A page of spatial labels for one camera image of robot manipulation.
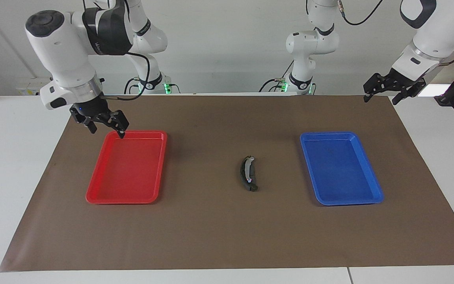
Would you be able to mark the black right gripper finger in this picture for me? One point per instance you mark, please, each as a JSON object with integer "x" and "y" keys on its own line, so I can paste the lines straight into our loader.
{"x": 91, "y": 125}
{"x": 118, "y": 120}

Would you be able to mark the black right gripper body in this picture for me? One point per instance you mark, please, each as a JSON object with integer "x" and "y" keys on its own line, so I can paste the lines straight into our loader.
{"x": 91, "y": 110}

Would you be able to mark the brown table mat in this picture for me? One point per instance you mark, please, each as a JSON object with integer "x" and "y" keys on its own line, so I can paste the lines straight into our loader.
{"x": 227, "y": 228}

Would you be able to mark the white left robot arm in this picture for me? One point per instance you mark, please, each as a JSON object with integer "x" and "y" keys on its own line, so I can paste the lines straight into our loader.
{"x": 436, "y": 35}

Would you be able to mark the white power strip box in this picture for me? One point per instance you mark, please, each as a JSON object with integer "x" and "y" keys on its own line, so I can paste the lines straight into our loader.
{"x": 30, "y": 88}

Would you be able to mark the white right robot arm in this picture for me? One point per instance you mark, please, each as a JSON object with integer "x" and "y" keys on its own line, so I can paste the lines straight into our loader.
{"x": 65, "y": 51}

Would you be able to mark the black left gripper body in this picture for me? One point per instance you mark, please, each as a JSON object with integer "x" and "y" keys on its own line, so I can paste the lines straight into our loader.
{"x": 404, "y": 81}

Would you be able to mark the red plastic tray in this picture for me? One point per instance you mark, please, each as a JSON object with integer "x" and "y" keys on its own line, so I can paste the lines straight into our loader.
{"x": 128, "y": 173}

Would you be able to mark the small dark brake pad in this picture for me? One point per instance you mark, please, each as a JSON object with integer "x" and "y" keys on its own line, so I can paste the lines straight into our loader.
{"x": 252, "y": 171}

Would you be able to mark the blue plastic tray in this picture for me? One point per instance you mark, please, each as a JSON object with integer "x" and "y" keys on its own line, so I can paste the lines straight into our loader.
{"x": 341, "y": 169}

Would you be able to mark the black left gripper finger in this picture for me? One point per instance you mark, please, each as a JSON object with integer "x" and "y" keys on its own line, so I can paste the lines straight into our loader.
{"x": 410, "y": 91}
{"x": 377, "y": 83}

